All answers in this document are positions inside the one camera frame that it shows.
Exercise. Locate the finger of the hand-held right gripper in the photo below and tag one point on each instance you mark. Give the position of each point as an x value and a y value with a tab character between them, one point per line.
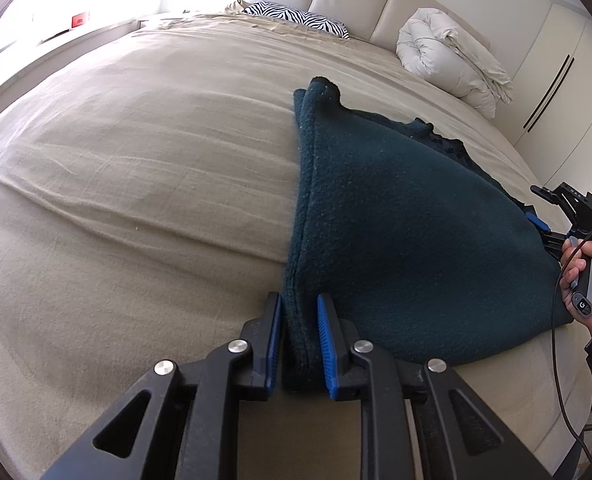
536	221

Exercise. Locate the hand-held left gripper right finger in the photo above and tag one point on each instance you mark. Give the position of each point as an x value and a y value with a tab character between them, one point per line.
327	345

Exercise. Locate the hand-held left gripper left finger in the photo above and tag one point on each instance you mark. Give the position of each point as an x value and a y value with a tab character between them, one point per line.
276	340

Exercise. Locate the dark teal knit sweater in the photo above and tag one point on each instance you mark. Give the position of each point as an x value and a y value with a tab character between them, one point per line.
401	220

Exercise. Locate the white wardrobe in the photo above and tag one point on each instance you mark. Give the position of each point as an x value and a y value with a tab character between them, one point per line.
576	125

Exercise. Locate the white folded duvet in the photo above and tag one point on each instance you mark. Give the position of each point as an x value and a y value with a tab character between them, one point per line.
441	50

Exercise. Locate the bed with beige sheet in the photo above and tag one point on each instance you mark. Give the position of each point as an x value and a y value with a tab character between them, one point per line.
125	160

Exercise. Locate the cream padded headboard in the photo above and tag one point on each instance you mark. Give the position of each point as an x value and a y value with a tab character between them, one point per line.
351	0

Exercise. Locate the zebra print pillow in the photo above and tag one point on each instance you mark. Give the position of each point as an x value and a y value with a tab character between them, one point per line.
301	17

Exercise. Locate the white window ledge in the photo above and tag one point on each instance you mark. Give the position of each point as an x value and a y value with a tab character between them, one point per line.
100	27

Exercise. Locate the small red box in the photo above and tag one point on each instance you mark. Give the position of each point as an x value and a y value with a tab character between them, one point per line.
79	20

